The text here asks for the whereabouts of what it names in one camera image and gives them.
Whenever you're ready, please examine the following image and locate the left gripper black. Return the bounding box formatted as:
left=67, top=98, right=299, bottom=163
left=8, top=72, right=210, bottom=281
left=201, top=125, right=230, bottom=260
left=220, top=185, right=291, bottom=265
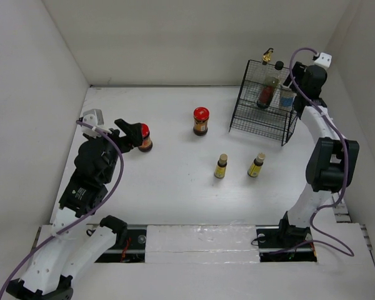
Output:
left=87, top=119, right=142, bottom=183

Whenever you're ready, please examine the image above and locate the white shaker silver lid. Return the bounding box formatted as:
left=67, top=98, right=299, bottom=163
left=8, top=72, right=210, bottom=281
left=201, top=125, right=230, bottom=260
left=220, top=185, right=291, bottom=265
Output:
left=279, top=85, right=296, bottom=111

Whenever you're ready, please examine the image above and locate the clear glass oil bottle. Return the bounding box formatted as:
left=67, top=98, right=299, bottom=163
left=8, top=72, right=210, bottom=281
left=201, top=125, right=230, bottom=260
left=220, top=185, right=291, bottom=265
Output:
left=257, top=47, right=274, bottom=86

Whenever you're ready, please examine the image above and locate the soy sauce bottle black cap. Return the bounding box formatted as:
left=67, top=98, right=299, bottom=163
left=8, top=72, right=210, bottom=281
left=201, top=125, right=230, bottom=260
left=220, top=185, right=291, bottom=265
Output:
left=257, top=61, right=284, bottom=109

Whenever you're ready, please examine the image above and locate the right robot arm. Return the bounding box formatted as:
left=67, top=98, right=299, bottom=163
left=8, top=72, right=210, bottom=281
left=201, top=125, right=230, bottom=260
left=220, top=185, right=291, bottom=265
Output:
left=276, top=62, right=359, bottom=249

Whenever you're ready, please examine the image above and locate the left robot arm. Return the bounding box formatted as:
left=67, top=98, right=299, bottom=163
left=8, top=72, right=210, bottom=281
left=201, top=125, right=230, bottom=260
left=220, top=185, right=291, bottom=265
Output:
left=0, top=117, right=144, bottom=299

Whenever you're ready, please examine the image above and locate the short red-lid sauce jar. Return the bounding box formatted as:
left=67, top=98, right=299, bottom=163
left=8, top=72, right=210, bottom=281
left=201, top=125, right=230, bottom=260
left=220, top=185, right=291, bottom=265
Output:
left=138, top=123, right=153, bottom=153

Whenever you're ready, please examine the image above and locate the tall red-lid sauce jar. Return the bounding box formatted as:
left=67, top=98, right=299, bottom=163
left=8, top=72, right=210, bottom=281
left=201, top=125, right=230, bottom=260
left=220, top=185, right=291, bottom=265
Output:
left=193, top=107, right=210, bottom=136

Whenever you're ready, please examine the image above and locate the small yellow bottle left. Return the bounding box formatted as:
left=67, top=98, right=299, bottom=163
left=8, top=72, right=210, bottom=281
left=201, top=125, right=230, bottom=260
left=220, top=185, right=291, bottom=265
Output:
left=214, top=154, right=228, bottom=179

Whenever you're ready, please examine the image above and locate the small yellow bottle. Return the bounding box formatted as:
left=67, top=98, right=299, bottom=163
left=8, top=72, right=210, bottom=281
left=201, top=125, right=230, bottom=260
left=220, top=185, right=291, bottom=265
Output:
left=247, top=152, right=266, bottom=178
left=214, top=154, right=228, bottom=179

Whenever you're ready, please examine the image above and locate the small yellow bottle right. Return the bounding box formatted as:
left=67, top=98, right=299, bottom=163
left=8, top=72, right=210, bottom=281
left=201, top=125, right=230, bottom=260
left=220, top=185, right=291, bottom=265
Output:
left=247, top=152, right=266, bottom=178

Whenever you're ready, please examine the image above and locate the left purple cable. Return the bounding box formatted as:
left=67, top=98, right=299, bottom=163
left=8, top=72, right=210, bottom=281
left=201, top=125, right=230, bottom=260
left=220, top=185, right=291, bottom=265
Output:
left=0, top=118, right=124, bottom=300

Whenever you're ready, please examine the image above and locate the purple cable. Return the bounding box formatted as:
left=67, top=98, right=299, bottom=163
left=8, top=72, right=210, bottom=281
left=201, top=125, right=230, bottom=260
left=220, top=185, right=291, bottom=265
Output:
left=0, top=118, right=124, bottom=300
left=252, top=47, right=356, bottom=258

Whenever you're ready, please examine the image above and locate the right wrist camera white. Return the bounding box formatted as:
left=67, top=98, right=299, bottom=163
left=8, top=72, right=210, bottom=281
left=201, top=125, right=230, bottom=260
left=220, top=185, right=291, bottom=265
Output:
left=312, top=52, right=332, bottom=70

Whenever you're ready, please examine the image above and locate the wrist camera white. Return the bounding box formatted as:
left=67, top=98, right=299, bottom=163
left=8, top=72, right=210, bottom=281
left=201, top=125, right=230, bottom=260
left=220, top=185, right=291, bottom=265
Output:
left=312, top=52, right=332, bottom=70
left=79, top=109, right=104, bottom=138

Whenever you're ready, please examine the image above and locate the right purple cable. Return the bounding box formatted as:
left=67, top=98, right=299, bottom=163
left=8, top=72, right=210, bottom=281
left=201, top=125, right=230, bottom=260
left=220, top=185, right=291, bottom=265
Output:
left=252, top=47, right=356, bottom=258

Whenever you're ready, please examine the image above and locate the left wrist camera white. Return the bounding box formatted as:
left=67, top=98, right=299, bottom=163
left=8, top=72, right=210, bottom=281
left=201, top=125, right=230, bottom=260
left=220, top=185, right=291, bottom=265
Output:
left=79, top=109, right=104, bottom=138

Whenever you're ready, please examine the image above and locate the black wire rack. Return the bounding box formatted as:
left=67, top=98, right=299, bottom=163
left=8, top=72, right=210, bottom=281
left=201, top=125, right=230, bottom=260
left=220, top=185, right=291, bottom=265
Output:
left=229, top=59, right=298, bottom=145

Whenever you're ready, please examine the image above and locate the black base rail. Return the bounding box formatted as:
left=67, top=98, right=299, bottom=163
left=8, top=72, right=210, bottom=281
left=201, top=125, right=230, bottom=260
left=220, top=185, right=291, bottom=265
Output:
left=97, top=224, right=317, bottom=264

